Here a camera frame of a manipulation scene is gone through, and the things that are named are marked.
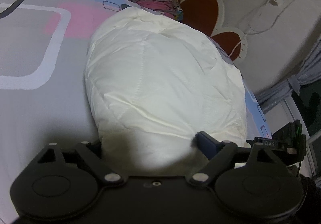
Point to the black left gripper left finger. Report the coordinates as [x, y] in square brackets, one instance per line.
[91, 155]

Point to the grey curtain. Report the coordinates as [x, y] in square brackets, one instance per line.
[309, 72]

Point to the white padded down jacket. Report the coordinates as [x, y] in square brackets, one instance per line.
[153, 84]

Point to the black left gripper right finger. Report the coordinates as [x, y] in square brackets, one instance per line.
[220, 159]

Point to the red heart-shaped headboard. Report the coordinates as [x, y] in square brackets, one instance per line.
[208, 16]

